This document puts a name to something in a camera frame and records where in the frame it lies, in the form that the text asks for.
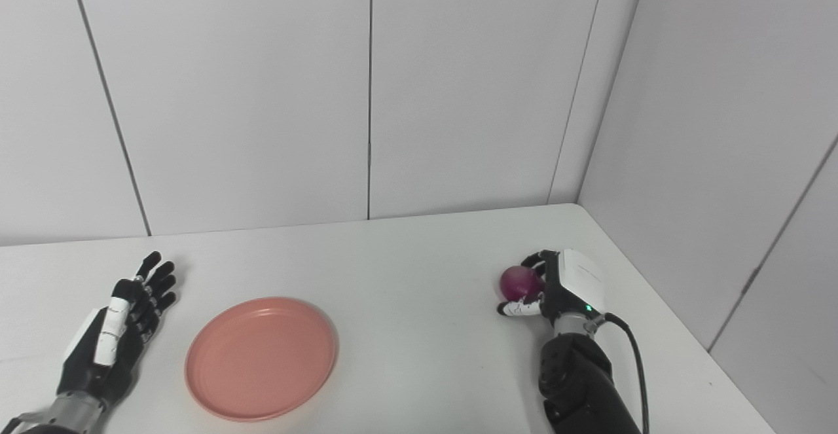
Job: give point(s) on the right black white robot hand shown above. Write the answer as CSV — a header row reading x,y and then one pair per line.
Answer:
x,y
573,283

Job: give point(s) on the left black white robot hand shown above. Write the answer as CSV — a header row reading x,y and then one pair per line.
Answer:
x,y
85,362

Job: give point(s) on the purple red onion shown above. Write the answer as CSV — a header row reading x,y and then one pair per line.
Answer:
x,y
520,282

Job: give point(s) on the pink round plate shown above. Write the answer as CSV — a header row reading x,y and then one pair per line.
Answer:
x,y
262,359

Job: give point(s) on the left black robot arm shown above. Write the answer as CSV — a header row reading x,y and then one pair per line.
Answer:
x,y
46,417

